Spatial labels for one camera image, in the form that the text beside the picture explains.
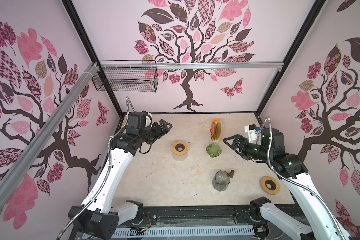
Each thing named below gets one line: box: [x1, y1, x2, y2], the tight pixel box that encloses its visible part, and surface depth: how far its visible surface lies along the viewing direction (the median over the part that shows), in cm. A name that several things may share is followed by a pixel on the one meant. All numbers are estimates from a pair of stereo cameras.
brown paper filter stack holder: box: [210, 119, 222, 142], surface depth 103 cm
